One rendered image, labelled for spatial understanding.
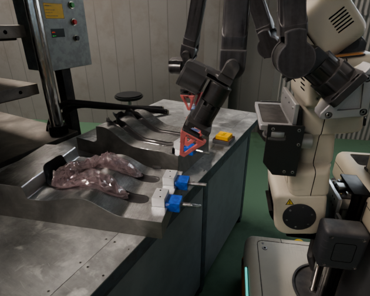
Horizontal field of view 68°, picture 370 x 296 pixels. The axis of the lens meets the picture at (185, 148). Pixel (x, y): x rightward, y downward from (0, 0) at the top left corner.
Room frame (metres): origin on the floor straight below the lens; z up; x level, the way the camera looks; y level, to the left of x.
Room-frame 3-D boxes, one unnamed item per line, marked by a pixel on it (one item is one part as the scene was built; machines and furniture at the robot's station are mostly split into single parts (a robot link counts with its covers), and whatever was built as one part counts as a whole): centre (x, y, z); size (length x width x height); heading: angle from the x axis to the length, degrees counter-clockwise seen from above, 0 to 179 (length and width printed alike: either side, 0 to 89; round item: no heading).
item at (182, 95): (1.21, -0.02, 0.99); 0.07 x 0.07 x 0.09; 61
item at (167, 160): (1.08, 0.18, 0.87); 0.50 x 0.26 x 0.14; 61
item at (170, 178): (0.73, 0.00, 0.85); 0.13 x 0.05 x 0.05; 79
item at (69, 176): (0.73, 0.27, 0.90); 0.26 x 0.18 x 0.08; 79
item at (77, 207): (0.72, 0.28, 0.85); 0.50 x 0.26 x 0.11; 79
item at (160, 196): (0.62, 0.02, 0.85); 0.13 x 0.05 x 0.05; 79
